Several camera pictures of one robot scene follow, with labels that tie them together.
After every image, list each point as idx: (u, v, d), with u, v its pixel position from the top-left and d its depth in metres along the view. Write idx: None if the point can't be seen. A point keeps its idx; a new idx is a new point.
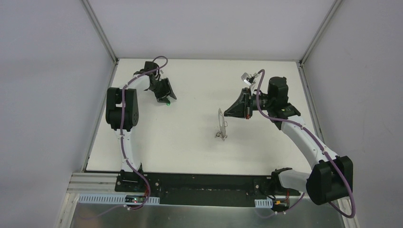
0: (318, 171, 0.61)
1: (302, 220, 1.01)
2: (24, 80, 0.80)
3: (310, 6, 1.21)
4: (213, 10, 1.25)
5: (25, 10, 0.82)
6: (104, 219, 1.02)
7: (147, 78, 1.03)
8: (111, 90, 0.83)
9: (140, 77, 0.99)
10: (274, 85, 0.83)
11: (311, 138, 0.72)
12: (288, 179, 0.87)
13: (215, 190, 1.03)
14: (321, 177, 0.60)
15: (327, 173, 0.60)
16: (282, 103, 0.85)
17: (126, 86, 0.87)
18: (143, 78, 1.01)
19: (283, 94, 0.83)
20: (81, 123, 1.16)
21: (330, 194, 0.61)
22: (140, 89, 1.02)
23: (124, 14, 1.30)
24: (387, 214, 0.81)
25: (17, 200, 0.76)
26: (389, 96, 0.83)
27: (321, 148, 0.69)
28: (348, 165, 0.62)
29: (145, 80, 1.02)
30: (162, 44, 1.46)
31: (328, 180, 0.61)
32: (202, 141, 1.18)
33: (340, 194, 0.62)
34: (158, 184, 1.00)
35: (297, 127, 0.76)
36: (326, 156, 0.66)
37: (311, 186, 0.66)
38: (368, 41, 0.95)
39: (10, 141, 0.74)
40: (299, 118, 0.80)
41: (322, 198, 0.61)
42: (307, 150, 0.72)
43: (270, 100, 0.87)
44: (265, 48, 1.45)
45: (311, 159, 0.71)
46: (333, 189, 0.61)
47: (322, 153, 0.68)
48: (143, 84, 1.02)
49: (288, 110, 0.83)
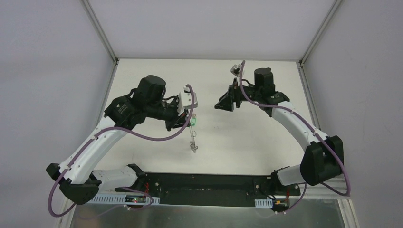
0: (311, 153, 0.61)
1: (303, 221, 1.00)
2: (25, 80, 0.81)
3: (310, 7, 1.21)
4: (213, 10, 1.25)
5: (26, 11, 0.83)
6: (104, 219, 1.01)
7: (119, 130, 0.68)
8: (50, 167, 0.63)
9: (100, 135, 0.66)
10: (259, 74, 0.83)
11: (302, 122, 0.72)
12: (285, 175, 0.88)
13: (216, 190, 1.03)
14: (314, 158, 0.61)
15: (319, 154, 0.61)
16: (270, 90, 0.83)
17: (67, 168, 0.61)
18: (105, 135, 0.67)
19: (269, 81, 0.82)
20: (81, 122, 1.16)
21: (321, 173, 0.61)
22: (106, 150, 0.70)
23: (123, 14, 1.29)
24: (388, 215, 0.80)
25: (17, 199, 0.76)
26: (388, 96, 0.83)
27: (311, 130, 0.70)
28: (338, 145, 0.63)
29: (110, 138, 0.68)
30: (162, 43, 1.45)
31: (321, 159, 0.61)
32: (202, 141, 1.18)
33: (332, 174, 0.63)
34: (158, 184, 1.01)
35: (287, 112, 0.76)
36: (317, 137, 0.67)
37: (303, 169, 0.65)
38: (369, 39, 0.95)
39: (11, 138, 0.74)
40: (288, 104, 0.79)
41: (316, 179, 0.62)
42: (299, 133, 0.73)
43: (258, 90, 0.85)
44: (265, 48, 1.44)
45: (302, 142, 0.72)
46: (326, 169, 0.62)
47: (314, 134, 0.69)
48: (108, 144, 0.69)
49: (277, 97, 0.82)
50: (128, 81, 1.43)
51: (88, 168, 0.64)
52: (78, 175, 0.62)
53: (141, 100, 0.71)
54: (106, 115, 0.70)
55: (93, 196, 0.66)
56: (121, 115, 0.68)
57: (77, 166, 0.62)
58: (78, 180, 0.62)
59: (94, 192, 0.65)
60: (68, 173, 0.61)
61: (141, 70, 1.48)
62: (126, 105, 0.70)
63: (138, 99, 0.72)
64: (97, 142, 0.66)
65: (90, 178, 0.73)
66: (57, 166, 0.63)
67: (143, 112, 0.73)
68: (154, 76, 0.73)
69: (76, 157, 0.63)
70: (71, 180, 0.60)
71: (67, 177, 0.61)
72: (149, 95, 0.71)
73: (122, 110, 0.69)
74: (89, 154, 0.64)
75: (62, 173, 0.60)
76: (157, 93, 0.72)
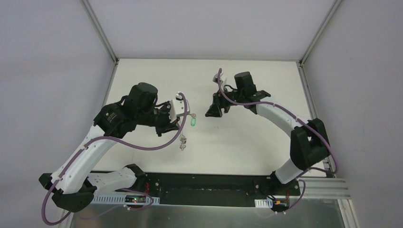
0: (295, 137, 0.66)
1: (302, 221, 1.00)
2: (25, 80, 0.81)
3: (310, 7, 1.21)
4: (213, 10, 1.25)
5: (25, 11, 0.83)
6: (104, 219, 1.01)
7: (109, 140, 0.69)
8: (44, 177, 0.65)
9: (89, 144, 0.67)
10: (239, 78, 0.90)
11: (284, 112, 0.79)
12: (283, 173, 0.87)
13: (215, 190, 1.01)
14: (299, 141, 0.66)
15: (303, 136, 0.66)
16: (252, 90, 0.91)
17: (59, 179, 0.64)
18: (94, 145, 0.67)
19: (250, 82, 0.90)
20: (81, 122, 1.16)
21: (310, 156, 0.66)
22: (97, 159, 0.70)
23: (123, 14, 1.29)
24: (388, 215, 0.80)
25: (17, 199, 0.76)
26: (388, 97, 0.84)
27: (293, 118, 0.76)
28: (320, 126, 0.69)
29: (99, 147, 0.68)
30: (162, 43, 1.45)
31: (305, 142, 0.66)
32: (203, 141, 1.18)
33: (320, 155, 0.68)
34: (158, 184, 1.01)
35: (269, 106, 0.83)
36: (299, 122, 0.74)
37: (292, 155, 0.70)
38: (369, 40, 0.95)
39: (11, 138, 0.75)
40: (270, 99, 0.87)
41: (306, 161, 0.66)
42: (283, 122, 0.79)
43: (240, 93, 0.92)
44: (265, 48, 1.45)
45: (288, 129, 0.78)
46: (313, 151, 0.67)
47: (296, 120, 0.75)
48: (99, 153, 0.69)
49: (260, 94, 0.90)
50: (129, 81, 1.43)
51: (80, 177, 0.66)
52: (69, 185, 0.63)
53: (133, 108, 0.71)
54: (95, 123, 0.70)
55: (89, 201, 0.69)
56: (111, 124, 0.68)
57: (69, 177, 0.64)
58: (71, 189, 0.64)
59: (89, 198, 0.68)
60: (60, 183, 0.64)
61: (141, 70, 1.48)
62: (115, 113, 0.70)
63: (129, 107, 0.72)
64: (86, 154, 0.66)
65: (84, 185, 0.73)
66: (49, 176, 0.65)
67: (133, 120, 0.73)
68: (145, 84, 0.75)
69: (67, 168, 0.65)
70: (63, 191, 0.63)
71: (59, 188, 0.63)
72: (139, 103, 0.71)
73: (112, 118, 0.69)
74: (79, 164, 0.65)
75: (53, 184, 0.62)
76: (148, 101, 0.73)
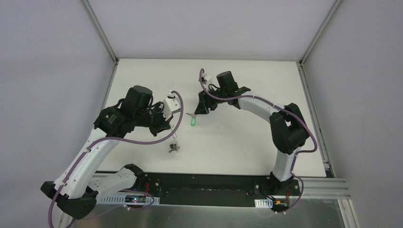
0: (273, 121, 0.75)
1: (302, 221, 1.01)
2: (25, 80, 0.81)
3: (309, 7, 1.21)
4: (213, 9, 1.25)
5: (25, 11, 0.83)
6: (104, 219, 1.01)
7: (111, 140, 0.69)
8: (45, 185, 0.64)
9: (91, 147, 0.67)
10: (220, 76, 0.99)
11: (262, 101, 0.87)
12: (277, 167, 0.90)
13: (216, 190, 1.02)
14: (276, 125, 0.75)
15: (280, 120, 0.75)
16: (233, 87, 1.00)
17: (63, 185, 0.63)
18: (97, 147, 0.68)
19: (230, 80, 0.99)
20: (81, 122, 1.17)
21: (289, 137, 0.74)
22: (100, 162, 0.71)
23: (123, 14, 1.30)
24: (388, 216, 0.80)
25: (17, 199, 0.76)
26: (388, 97, 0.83)
27: (271, 105, 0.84)
28: (295, 109, 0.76)
29: (102, 149, 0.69)
30: (162, 43, 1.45)
31: (283, 125, 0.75)
32: (203, 141, 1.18)
33: (299, 136, 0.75)
34: (158, 184, 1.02)
35: (250, 98, 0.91)
36: (276, 108, 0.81)
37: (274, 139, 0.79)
38: (369, 40, 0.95)
39: (11, 138, 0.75)
40: (249, 93, 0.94)
41: (286, 143, 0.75)
42: (263, 111, 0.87)
43: (223, 90, 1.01)
44: (265, 48, 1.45)
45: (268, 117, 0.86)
46: (292, 133, 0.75)
47: (273, 107, 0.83)
48: (101, 155, 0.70)
49: (240, 90, 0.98)
50: (128, 81, 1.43)
51: (84, 181, 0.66)
52: (74, 189, 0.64)
53: (131, 109, 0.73)
54: (95, 126, 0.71)
55: (93, 205, 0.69)
56: (111, 125, 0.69)
57: (73, 181, 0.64)
58: (76, 193, 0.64)
59: (93, 202, 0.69)
60: (64, 188, 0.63)
61: (141, 70, 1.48)
62: (115, 115, 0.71)
63: (127, 109, 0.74)
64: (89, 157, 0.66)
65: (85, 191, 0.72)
66: (52, 183, 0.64)
67: (132, 121, 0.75)
68: (141, 86, 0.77)
69: (70, 173, 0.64)
70: (69, 195, 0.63)
71: (63, 193, 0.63)
72: (138, 104, 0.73)
73: (112, 119, 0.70)
74: (83, 167, 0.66)
75: (58, 190, 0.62)
76: (144, 101, 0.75)
